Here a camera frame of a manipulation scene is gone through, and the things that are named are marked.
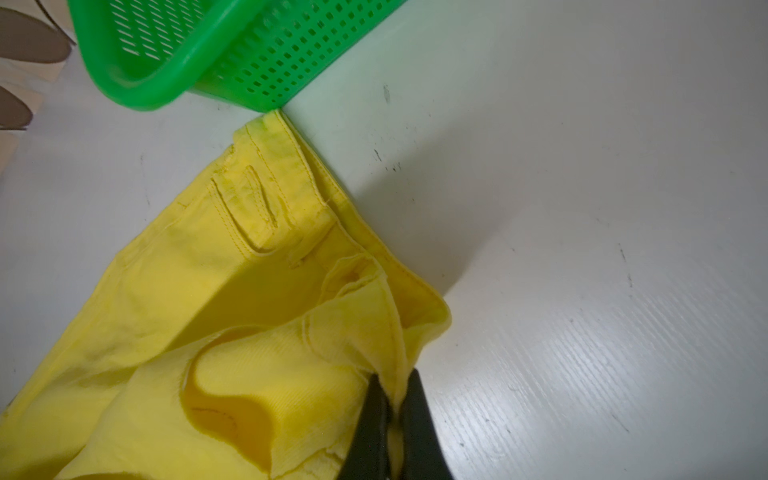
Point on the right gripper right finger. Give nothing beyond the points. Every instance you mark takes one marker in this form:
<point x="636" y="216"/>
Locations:
<point x="423" y="458"/>

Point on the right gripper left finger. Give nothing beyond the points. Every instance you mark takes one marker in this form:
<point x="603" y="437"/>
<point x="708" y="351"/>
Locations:
<point x="368" y="457"/>

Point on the yellow trousers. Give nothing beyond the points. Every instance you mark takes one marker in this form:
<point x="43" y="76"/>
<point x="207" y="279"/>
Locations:
<point x="234" y="338"/>

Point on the green plastic basket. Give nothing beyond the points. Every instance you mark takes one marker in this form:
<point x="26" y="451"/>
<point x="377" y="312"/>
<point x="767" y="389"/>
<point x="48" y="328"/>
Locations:
<point x="255" y="54"/>

